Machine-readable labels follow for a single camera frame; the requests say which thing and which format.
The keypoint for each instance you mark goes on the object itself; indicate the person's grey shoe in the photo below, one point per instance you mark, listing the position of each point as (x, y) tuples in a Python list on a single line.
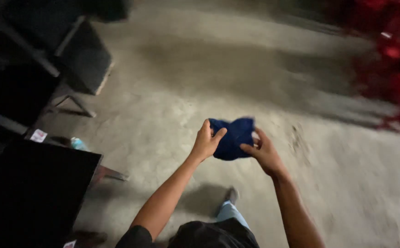
[(232, 194)]

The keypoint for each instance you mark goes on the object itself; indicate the dark blue cloth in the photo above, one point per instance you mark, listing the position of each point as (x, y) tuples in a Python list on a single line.
[(233, 138)]

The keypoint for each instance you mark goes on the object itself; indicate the person's left hand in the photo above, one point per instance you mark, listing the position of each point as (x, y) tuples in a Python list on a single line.
[(205, 143)]

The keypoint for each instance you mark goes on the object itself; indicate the person's right hand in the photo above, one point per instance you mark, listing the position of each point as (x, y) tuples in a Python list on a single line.
[(267, 155)]

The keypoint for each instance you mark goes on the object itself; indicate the white paper label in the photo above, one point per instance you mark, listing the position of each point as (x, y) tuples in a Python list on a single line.
[(38, 135)]

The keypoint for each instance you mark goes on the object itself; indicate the black table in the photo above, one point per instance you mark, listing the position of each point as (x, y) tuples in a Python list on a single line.
[(31, 193)]

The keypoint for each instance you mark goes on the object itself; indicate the clear plastic water bottle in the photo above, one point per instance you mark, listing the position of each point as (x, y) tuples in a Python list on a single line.
[(78, 143)]

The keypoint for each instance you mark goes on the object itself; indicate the black chair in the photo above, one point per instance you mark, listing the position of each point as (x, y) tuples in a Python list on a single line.
[(79, 57)]

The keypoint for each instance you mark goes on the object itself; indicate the dark metal chair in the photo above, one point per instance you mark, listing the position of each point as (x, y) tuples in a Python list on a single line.
[(7, 86)]

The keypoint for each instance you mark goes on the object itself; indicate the person's black shirt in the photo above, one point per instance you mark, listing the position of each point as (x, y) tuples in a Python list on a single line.
[(193, 236)]

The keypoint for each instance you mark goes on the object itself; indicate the red plastic chairs stack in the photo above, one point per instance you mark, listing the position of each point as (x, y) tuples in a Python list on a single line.
[(391, 62)]

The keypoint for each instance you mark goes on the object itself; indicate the person's light blue jeans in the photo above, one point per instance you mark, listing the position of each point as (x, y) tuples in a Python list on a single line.
[(231, 213)]

